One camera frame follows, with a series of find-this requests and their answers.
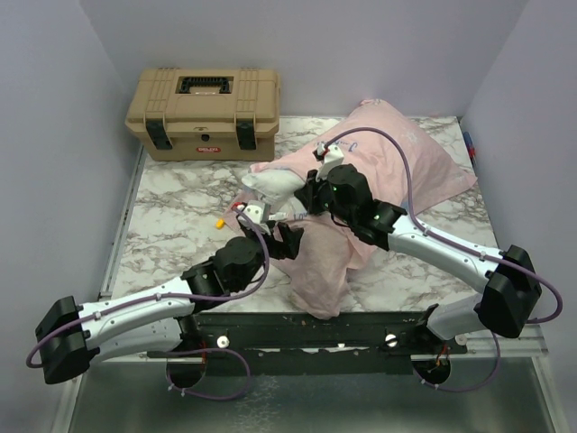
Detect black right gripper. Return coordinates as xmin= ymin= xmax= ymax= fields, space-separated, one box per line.
xmin=298 ymin=165 xmax=356 ymax=226

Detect pink purple printed pillowcase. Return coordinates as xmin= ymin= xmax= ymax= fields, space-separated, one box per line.
xmin=235 ymin=99 xmax=476 ymax=319

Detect white pillow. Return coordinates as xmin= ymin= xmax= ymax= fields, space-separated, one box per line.
xmin=242 ymin=169 xmax=307 ymax=217

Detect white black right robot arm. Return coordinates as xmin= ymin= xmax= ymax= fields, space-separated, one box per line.
xmin=295 ymin=164 xmax=542 ymax=353

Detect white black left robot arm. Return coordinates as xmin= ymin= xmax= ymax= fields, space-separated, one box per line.
xmin=26 ymin=223 xmax=304 ymax=384

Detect blue red marker pen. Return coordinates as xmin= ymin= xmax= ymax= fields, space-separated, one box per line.
xmin=463 ymin=132 xmax=476 ymax=168

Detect tan plastic toolbox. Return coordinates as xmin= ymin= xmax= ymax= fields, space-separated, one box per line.
xmin=125 ymin=68 xmax=280 ymax=161

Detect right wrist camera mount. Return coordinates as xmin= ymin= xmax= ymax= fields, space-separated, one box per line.
xmin=313 ymin=143 xmax=344 ymax=180

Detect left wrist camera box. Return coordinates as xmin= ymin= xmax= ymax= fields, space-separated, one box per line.
xmin=239 ymin=200 xmax=270 ymax=225

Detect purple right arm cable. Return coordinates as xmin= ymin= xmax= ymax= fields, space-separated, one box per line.
xmin=315 ymin=125 xmax=564 ymax=393

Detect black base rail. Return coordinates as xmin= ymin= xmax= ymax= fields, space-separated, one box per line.
xmin=148 ymin=310 xmax=470 ymax=378

